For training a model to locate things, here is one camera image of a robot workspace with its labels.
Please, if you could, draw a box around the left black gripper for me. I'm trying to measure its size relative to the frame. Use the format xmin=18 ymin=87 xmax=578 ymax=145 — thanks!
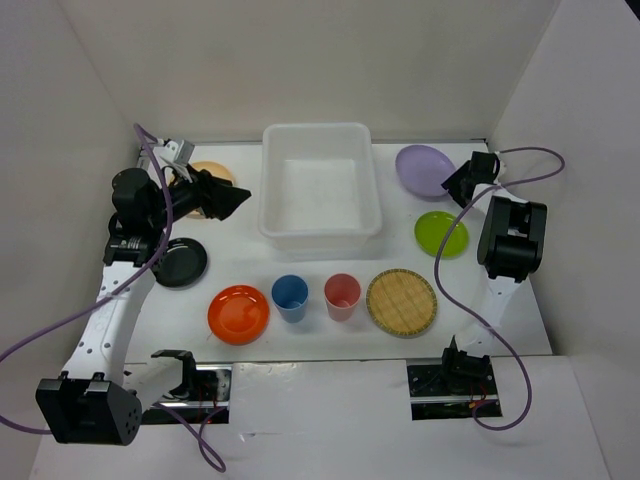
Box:
xmin=148 ymin=163 xmax=251 ymax=229

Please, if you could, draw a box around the beige bear print plate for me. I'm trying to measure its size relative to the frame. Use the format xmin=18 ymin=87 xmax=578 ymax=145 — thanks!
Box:
xmin=188 ymin=161 xmax=235 ymax=195

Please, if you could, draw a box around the lilac plastic plate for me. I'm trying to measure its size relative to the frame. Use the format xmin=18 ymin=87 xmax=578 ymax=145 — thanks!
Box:
xmin=395 ymin=145 xmax=456 ymax=200

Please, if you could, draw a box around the lime green plate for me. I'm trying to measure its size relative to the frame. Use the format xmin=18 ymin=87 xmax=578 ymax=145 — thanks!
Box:
xmin=414 ymin=211 xmax=470 ymax=259

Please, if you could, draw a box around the black plastic plate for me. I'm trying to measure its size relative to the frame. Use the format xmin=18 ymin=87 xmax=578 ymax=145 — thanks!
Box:
xmin=152 ymin=238 xmax=208 ymax=289

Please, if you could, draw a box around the blue plastic cup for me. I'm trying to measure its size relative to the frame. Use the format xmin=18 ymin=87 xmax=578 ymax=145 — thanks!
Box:
xmin=271 ymin=274 xmax=309 ymax=323

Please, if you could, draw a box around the pink plastic cup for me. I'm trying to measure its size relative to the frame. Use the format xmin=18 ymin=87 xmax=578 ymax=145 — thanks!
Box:
xmin=324 ymin=273 xmax=361 ymax=322

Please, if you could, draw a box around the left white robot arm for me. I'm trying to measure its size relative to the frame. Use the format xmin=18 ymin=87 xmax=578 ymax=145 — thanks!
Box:
xmin=35 ymin=168 xmax=251 ymax=446

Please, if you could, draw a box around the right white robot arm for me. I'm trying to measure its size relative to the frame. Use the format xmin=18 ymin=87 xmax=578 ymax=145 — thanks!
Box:
xmin=438 ymin=152 xmax=548 ymax=393

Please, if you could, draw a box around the white plastic bin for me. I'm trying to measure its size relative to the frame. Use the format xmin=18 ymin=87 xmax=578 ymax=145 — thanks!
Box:
xmin=258 ymin=122 xmax=383 ymax=252

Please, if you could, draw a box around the round bamboo woven plate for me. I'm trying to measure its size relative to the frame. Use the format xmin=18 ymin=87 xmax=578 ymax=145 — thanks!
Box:
xmin=365 ymin=268 xmax=438 ymax=338

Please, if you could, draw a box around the orange plastic plate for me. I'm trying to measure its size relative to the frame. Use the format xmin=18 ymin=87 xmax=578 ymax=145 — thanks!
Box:
xmin=207 ymin=284 xmax=270 ymax=346

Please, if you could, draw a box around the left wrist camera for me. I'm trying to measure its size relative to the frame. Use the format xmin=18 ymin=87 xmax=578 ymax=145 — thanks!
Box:
xmin=152 ymin=139 xmax=195 ymax=167

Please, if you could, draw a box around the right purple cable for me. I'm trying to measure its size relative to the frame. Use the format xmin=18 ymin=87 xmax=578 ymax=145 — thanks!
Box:
xmin=433 ymin=146 xmax=567 ymax=432

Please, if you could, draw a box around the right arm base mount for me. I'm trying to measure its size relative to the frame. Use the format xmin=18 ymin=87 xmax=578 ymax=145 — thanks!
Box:
xmin=407 ymin=363 xmax=502 ymax=421

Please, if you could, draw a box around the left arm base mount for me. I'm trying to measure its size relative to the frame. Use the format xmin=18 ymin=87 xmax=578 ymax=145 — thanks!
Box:
xmin=158 ymin=363 xmax=232 ymax=426

